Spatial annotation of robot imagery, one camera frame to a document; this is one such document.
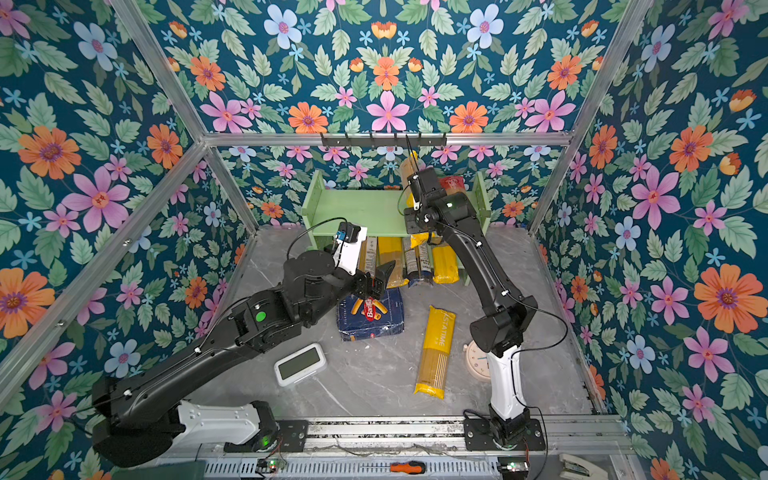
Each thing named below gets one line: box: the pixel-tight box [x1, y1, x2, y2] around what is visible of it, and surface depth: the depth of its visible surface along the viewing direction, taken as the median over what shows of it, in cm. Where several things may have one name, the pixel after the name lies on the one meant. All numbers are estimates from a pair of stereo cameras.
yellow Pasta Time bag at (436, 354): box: [414, 305, 457, 399], surface depth 87 cm
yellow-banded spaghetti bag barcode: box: [433, 245, 460, 284], surface depth 91 cm
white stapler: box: [559, 453, 609, 480], surface depth 69 cm
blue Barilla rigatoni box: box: [336, 288, 405, 342], surface depth 90 cm
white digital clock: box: [274, 343, 328, 387], surface depth 83 cm
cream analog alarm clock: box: [463, 340, 491, 383], surface depth 84 cm
